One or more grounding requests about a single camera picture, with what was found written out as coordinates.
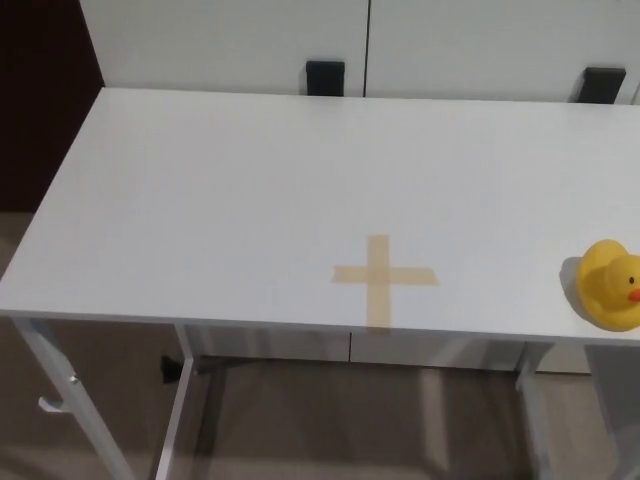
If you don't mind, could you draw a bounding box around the yellow rubber duck toy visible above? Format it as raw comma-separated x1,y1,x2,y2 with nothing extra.
574,239,640,332

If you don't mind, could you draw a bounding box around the grey desk crossbar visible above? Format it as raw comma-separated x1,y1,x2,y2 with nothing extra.
195,356,519,377

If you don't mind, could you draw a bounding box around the short beige tape strip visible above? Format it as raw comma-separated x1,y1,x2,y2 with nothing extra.
331,265,442,288

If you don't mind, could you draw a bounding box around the long beige tape strip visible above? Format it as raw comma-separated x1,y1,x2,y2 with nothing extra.
367,233,393,337

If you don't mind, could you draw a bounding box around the black clamp left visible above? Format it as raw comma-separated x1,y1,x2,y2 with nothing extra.
305,60,347,97

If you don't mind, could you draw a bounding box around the black clamp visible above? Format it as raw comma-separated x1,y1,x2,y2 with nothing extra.
581,66,628,105
305,60,347,97

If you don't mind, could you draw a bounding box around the black floor foot piece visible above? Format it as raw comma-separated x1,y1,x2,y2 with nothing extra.
159,354,182,385

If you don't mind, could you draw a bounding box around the black clamp right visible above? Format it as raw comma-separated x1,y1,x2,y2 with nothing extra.
581,66,628,105

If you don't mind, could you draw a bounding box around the dark maroon wall panel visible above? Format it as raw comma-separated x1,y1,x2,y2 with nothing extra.
0,0,106,214

